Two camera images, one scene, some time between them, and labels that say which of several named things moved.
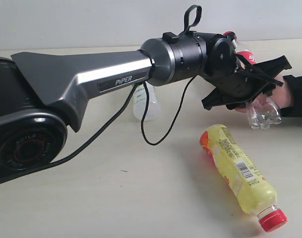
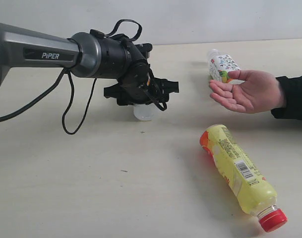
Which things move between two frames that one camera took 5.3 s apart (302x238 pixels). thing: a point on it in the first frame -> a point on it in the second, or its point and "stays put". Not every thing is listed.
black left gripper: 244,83 -> 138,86
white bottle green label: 140,100 stays put
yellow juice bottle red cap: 254,191 stays put
